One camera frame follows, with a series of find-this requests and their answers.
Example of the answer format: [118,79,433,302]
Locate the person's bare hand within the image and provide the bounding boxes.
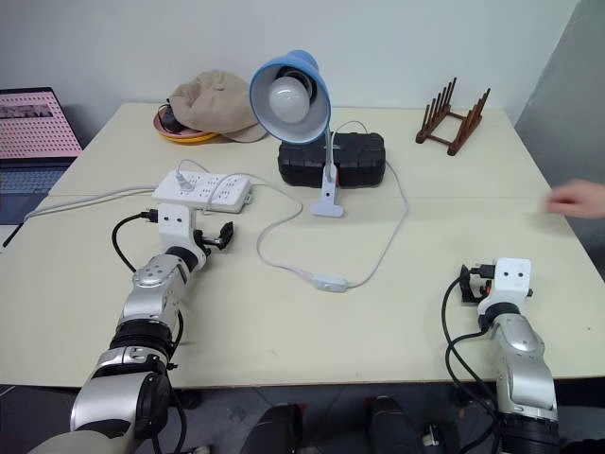
[544,179,605,220]

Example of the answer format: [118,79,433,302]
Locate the white lamp cord with switch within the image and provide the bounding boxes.
[173,120,410,295]

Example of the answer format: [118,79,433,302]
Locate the small black object in plate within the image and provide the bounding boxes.
[162,106,184,133]

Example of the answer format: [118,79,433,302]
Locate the white power strip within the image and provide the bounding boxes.
[151,170,257,214]

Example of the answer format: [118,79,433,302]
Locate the grey partition panel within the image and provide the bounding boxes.
[513,0,605,289]

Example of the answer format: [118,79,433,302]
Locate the thin black stick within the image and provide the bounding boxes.
[1,221,23,249]

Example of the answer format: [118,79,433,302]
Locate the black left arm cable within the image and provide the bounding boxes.
[111,209,160,274]

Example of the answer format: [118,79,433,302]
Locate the white power strip cord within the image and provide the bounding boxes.
[22,185,158,220]

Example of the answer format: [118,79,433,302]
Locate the beige cap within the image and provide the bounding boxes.
[166,70,271,144]

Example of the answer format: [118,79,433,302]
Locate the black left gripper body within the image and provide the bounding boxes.
[192,228,220,249]

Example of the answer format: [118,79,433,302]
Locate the laptop with pink screen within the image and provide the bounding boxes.
[0,86,84,226]

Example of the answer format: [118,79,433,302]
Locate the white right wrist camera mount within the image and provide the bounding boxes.
[475,256,535,317]

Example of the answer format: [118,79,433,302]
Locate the white light bulb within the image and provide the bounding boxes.
[268,77,314,126]

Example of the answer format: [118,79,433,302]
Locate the stacked pink and yellow plates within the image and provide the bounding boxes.
[156,104,223,144]

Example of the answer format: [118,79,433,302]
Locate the black plastic case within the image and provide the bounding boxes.
[276,131,390,190]

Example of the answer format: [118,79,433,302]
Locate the brown wooden dish rack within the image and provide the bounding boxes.
[415,76,493,157]

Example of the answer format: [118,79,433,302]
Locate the blue clip desk lamp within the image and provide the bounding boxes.
[248,48,347,219]

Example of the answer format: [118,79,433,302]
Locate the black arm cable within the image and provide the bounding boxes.
[441,275,505,454]
[111,209,160,274]

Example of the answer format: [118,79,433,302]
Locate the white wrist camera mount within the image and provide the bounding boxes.
[156,202,208,271]
[475,256,535,317]

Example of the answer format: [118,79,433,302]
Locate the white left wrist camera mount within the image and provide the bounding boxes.
[156,202,208,271]

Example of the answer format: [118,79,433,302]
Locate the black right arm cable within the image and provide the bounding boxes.
[441,275,505,454]

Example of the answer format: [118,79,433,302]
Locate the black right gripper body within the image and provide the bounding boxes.
[471,263,496,299]

